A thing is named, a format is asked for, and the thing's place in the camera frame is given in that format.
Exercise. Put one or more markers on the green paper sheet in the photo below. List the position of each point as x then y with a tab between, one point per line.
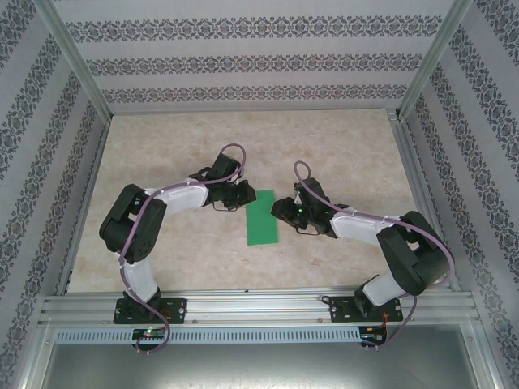
261	227

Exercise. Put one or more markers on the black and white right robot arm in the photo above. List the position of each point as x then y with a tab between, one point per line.
421	267

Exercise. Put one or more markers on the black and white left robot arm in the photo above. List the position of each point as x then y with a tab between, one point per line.
115	231

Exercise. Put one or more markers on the grey sheet metal panel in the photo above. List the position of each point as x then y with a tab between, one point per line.
259	364

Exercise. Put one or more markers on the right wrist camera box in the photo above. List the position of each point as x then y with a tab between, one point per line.
298	197

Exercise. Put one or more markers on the aluminium mounting rail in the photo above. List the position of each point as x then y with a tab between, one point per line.
251	304

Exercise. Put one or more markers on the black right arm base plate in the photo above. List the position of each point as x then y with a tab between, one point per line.
340	310

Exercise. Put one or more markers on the aluminium side rail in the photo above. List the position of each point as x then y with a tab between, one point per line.
91	178
421	182

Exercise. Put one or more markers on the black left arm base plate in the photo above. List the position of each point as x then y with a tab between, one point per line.
178	310

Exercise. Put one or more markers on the aluminium frame post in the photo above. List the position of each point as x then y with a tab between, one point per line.
434	61
81	69

